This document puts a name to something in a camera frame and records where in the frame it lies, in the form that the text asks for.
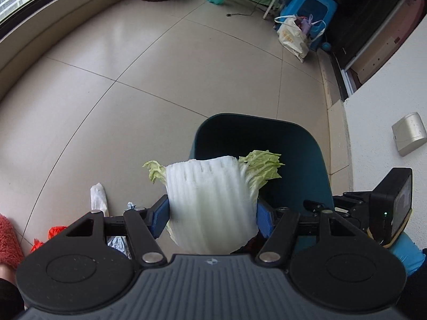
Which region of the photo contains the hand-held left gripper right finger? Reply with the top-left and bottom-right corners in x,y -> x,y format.
255,200 -> 367,268

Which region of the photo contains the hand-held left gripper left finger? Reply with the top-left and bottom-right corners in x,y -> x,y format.
65,195 -> 171,268

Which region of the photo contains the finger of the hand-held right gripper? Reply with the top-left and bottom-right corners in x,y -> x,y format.
303,199 -> 369,237
342,191 -> 372,207

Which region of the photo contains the napa cabbage piece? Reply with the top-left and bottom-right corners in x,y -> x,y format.
143,150 -> 285,254

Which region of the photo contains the silver wrapper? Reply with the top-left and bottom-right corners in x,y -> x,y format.
106,202 -> 137,261

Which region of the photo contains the white tissue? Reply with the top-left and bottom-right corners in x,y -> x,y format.
89,182 -> 110,217

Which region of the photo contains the teal plastic trash bin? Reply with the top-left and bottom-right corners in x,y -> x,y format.
188,113 -> 334,254

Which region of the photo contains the orange plastic bag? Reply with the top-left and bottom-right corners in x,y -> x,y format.
30,226 -> 69,254

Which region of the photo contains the orange fuzzy slipper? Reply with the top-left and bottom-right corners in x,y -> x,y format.
0,214 -> 25,268

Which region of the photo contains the cream tote bag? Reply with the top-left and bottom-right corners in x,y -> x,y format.
274,15 -> 311,63

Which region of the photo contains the sliding glass door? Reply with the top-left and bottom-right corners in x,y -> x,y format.
329,0 -> 427,87

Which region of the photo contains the person's black trouser leg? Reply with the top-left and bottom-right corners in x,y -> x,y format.
0,277 -> 24,320

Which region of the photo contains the small purple bag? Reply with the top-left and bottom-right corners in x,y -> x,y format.
298,15 -> 314,34

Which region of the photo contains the blue plastic stool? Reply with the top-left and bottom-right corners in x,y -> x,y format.
280,0 -> 337,52

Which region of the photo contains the beige wall socket cover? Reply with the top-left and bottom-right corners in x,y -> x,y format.
391,112 -> 423,157

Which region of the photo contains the black power cable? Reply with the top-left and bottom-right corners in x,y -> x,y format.
227,0 -> 272,17

